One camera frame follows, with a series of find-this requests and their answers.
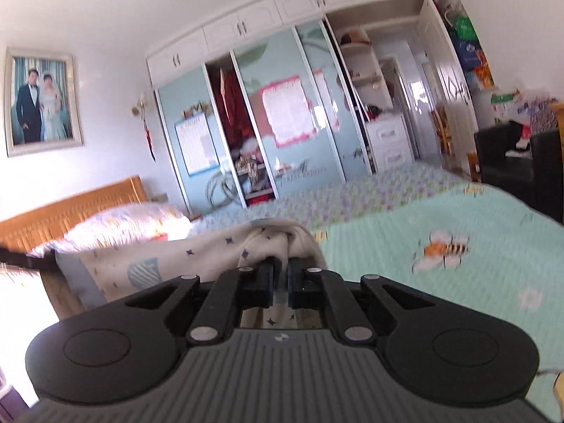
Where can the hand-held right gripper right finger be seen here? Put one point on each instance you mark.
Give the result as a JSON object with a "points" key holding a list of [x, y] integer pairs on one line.
{"points": [[292, 293]]}

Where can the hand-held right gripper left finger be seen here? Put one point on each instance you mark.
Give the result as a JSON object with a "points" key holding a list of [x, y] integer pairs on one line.
{"points": [[266, 291]]}

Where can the white star print shirt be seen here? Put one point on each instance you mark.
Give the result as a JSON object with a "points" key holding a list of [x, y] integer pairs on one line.
{"points": [[176, 255]]}

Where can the patterned clothes pile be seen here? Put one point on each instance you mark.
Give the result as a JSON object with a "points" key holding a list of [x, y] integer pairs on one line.
{"points": [[251, 167]]}

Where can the red hanging clothes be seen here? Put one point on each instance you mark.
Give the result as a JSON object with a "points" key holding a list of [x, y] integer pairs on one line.
{"points": [[229, 105]]}

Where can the wooden headboard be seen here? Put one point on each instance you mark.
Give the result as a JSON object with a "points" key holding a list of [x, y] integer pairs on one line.
{"points": [[66, 211]]}

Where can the floral duvet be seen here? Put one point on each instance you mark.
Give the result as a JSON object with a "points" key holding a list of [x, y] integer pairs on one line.
{"points": [[123, 224]]}

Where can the blue framed calendar poster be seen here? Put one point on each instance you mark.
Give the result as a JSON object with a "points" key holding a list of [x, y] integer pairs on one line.
{"points": [[196, 145]]}

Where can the framed wedding photo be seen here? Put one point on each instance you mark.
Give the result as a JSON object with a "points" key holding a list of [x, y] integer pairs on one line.
{"points": [[42, 97]]}

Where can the mint quilted bee bedspread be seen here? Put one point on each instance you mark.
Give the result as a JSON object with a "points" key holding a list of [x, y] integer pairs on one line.
{"points": [[440, 211]]}

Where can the white drawer unit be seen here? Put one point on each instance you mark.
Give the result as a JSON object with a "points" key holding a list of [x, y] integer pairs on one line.
{"points": [[390, 141]]}

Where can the pink paper poster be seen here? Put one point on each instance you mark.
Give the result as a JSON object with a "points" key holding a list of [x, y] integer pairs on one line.
{"points": [[286, 110], [327, 101]]}

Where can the white and teal wardrobe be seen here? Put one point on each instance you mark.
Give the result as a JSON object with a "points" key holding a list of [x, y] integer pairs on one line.
{"points": [[185, 88]]}

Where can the wooden chair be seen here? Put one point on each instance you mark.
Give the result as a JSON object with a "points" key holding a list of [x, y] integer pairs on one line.
{"points": [[445, 136]]}

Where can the black armchair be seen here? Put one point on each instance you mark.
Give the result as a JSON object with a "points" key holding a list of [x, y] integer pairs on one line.
{"points": [[502, 172]]}

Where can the white room door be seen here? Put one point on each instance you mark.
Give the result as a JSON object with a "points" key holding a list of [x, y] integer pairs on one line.
{"points": [[445, 75]]}

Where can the green and white box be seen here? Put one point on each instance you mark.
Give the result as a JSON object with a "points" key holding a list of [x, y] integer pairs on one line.
{"points": [[504, 105]]}

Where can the colourful hanging bags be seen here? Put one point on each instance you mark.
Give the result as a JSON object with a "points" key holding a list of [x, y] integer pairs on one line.
{"points": [[467, 44]]}

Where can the dark patterned cloth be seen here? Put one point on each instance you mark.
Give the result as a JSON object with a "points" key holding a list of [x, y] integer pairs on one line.
{"points": [[542, 116]]}

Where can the wooden dresser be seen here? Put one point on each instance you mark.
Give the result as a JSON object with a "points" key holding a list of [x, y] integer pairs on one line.
{"points": [[558, 116]]}

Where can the brass wall lamp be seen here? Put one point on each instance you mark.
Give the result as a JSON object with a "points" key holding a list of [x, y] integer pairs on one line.
{"points": [[140, 105]]}

